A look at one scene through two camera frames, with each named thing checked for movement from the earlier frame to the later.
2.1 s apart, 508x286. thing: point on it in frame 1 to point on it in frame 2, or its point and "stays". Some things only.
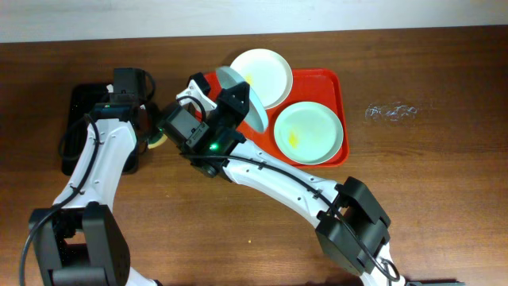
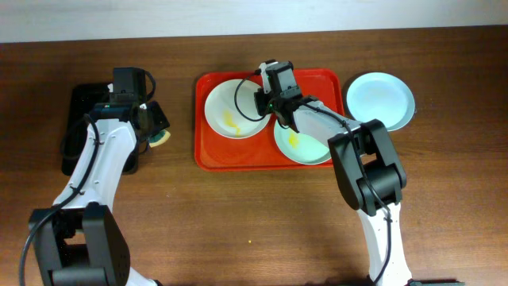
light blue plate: [256, 116] to [382, 96]
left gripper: [129, 95] stays
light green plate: [308, 133] stays
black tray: [81, 98] stays
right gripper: [233, 110] to [268, 100]
